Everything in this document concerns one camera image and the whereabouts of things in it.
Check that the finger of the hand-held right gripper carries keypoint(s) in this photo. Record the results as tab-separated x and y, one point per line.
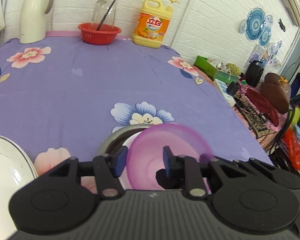
257	168

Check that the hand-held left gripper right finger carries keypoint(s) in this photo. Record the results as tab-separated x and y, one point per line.
167	160

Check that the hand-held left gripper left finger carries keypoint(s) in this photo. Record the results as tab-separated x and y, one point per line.
121	160

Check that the purple plastic bowl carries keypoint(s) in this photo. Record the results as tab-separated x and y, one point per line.
150	150

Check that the stainless steel bowl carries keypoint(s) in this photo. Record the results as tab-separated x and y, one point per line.
110	140

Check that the white plate with blue rim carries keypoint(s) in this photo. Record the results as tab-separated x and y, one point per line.
2	170

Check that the orange mesh bag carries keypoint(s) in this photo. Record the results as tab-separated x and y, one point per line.
295	150

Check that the patterned blanket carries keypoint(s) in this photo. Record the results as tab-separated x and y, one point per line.
252	120

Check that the red knitted cloth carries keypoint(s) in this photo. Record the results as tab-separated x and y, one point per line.
262	102

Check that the brown bag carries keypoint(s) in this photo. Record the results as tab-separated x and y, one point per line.
275	92

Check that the black power adapter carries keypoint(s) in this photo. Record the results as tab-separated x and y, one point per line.
232	88

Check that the white box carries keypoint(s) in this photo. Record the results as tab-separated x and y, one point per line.
221	87

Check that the black speaker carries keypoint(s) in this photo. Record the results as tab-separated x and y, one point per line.
253	75

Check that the purple floral tablecloth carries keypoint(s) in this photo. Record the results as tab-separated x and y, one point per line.
65	80

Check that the green box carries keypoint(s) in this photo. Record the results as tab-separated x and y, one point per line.
202	63

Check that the yellow loofah sponge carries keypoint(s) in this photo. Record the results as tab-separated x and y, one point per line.
233	68

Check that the red plastic basket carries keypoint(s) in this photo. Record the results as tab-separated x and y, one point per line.
97	37

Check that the small blue paper fan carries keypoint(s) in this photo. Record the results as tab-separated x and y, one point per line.
265	35

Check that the yellow detergent bottle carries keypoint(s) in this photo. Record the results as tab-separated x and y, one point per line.
150	27

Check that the large blue paper fan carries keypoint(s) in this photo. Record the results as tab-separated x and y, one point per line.
255	23

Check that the black stirring stick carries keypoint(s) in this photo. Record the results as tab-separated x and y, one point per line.
110	8

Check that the clear glass pitcher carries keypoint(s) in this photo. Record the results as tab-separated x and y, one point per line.
107	5

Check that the white thermos jug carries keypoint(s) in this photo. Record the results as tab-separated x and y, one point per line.
32	17

